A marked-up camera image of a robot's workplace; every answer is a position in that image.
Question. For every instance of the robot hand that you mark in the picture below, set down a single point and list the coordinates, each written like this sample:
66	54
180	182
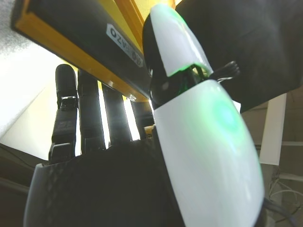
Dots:
208	151

